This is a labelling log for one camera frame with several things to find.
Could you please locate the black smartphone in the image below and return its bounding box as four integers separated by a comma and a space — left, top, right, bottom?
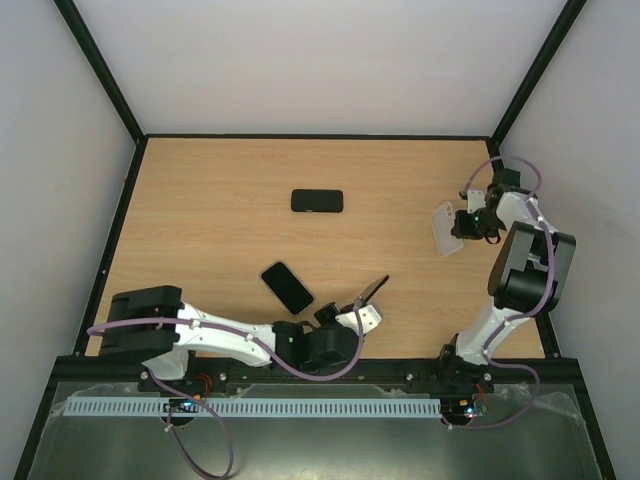
354, 275, 390, 305

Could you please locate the white phone case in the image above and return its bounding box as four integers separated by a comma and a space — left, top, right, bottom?
431, 201, 464, 257

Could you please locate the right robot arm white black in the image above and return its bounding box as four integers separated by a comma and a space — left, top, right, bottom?
431, 168, 576, 392

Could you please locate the light blue slotted cable duct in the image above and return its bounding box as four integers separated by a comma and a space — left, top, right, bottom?
63, 397, 441, 419

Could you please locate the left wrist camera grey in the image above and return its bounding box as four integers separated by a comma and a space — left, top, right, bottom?
335, 304, 383, 335

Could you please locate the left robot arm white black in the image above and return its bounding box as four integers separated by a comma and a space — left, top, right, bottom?
87, 285, 382, 382

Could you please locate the black mounting rail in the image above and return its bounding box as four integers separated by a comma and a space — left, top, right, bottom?
137, 357, 496, 396

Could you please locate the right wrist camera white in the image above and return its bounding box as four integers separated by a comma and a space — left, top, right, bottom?
459, 189, 486, 214

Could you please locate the black phone case on table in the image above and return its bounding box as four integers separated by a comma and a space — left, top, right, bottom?
290, 189, 344, 213

